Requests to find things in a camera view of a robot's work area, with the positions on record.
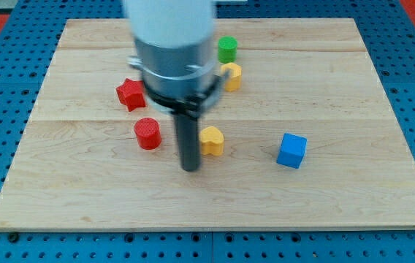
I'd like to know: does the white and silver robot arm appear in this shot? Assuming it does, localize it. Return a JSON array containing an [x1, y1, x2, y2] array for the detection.
[[122, 0, 228, 172]]

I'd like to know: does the blue cube block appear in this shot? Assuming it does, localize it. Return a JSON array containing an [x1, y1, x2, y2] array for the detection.
[[276, 133, 308, 169]]

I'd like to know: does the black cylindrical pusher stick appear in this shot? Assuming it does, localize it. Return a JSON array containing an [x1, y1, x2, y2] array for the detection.
[[173, 114, 201, 172]]

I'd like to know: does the green cylinder block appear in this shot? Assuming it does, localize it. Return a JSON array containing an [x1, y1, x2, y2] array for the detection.
[[218, 36, 237, 64]]

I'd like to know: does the yellow block behind arm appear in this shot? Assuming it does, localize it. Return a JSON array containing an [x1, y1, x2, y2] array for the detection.
[[220, 62, 242, 92]]

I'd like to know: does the wooden board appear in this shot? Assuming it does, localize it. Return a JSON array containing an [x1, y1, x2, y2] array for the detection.
[[0, 18, 415, 232]]

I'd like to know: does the yellow heart block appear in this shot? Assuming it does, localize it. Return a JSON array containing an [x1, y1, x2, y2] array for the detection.
[[199, 126, 224, 156]]

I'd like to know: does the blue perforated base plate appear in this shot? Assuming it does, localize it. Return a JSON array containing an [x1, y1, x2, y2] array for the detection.
[[0, 1, 415, 262]]

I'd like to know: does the red cylinder block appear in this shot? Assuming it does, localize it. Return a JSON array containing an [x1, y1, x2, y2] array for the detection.
[[134, 118, 161, 150]]

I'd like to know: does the red star block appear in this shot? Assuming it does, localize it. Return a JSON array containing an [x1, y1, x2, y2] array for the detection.
[[115, 78, 146, 112]]

